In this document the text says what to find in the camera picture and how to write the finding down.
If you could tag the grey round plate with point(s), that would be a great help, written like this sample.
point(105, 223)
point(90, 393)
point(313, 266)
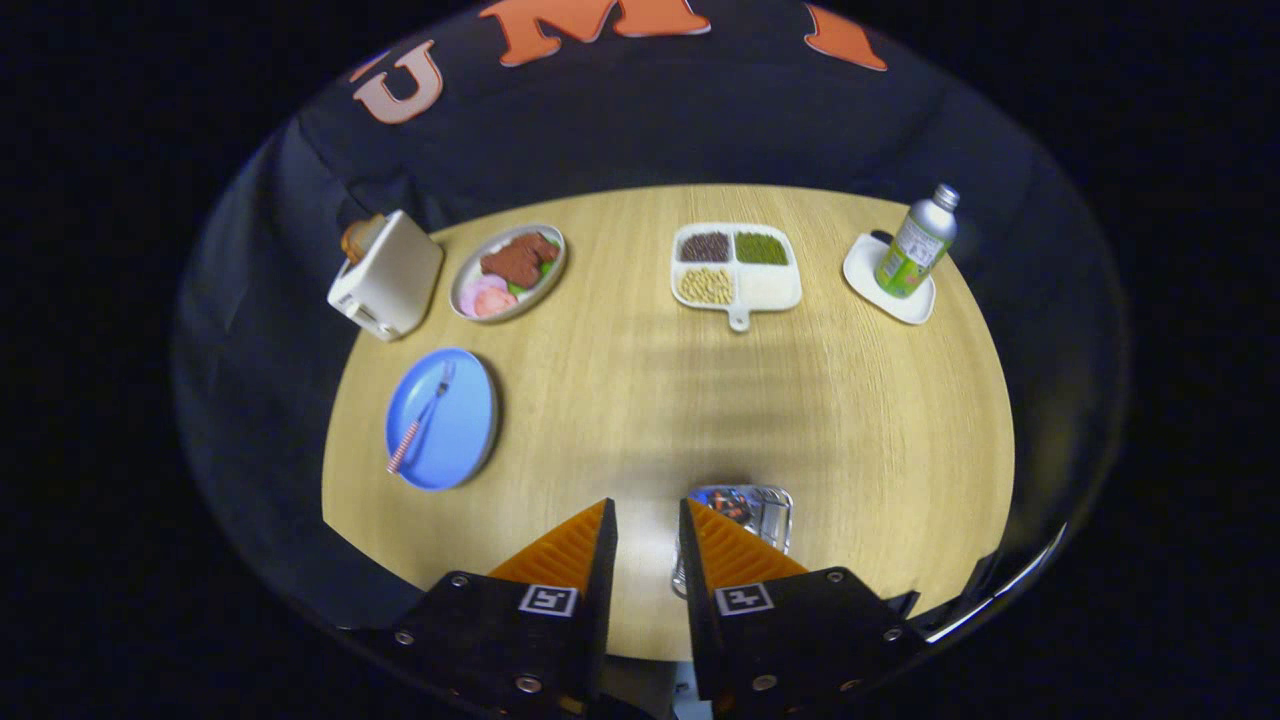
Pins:
point(535, 295)

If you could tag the white toaster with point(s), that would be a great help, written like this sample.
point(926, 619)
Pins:
point(395, 280)

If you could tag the metal cutlery basket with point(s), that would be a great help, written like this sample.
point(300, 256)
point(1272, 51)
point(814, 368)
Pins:
point(775, 515)

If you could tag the white coaster dish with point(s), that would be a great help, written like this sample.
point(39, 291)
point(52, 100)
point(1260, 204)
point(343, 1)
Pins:
point(862, 268)

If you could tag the pink ham slice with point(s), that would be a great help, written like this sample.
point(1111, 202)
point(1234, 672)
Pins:
point(487, 298)

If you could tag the black table clamp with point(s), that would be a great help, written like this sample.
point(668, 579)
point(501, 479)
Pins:
point(902, 604)

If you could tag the yellow beans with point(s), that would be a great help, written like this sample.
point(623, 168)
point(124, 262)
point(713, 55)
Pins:
point(706, 285)

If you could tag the white divided tray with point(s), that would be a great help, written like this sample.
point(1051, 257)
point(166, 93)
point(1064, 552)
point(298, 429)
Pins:
point(768, 285)

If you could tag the green beans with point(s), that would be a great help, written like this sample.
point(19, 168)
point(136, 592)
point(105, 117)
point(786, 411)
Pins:
point(761, 248)

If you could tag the green lettuce leaf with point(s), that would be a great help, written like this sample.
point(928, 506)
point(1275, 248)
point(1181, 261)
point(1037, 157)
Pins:
point(545, 270)

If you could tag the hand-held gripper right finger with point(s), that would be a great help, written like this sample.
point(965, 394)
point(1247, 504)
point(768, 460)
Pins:
point(692, 580)

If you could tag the brown beans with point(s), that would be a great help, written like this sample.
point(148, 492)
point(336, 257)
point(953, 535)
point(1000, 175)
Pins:
point(705, 247)

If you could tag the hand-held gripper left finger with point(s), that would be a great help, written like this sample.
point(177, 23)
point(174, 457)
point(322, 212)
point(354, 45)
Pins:
point(600, 580)

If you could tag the green label metal bottle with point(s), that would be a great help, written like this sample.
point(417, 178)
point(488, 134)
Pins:
point(915, 245)

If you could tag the brown steak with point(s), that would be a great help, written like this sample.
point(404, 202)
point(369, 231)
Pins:
point(515, 260)

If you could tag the blue round plate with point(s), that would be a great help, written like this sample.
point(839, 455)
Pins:
point(460, 430)

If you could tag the toast bread slice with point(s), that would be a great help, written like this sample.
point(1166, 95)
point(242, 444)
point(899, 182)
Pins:
point(360, 238)

